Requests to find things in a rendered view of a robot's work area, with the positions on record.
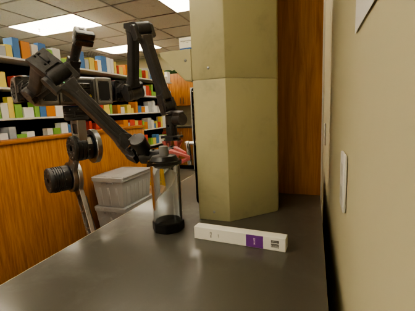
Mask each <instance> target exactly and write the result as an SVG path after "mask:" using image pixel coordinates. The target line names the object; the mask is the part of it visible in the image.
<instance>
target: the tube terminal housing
mask: <svg viewBox="0 0 415 311"><path fill-rule="evenodd" d="M189 8H190V31H191V56H192V69H193V95H194V108H195V133H196V157H197V170H198V194H199V218H200V219H206V220H218V221H226V222H232V221H235V220H240V219H243V218H248V217H253V216H257V215H262V214H267V213H270V212H275V211H278V208H279V115H278V14H277V0H189Z"/></svg>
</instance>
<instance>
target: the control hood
mask: <svg viewBox="0 0 415 311"><path fill-rule="evenodd" d="M160 56H161V57H162V58H163V59H164V60H165V61H166V62H167V63H168V64H169V65H170V66H171V67H172V68H173V69H174V70H175V71H176V72H177V73H178V74H179V75H180V76H181V77H182V78H183V79H184V80H185V81H189V82H193V69H192V56H191V49H183V50H178V51H168V52H161V53H160Z"/></svg>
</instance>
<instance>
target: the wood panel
mask: <svg viewBox="0 0 415 311"><path fill-rule="evenodd" d="M277 14H278V115H279V193H287V194H308V195H321V128H322V57H323V21H324V0H277Z"/></svg>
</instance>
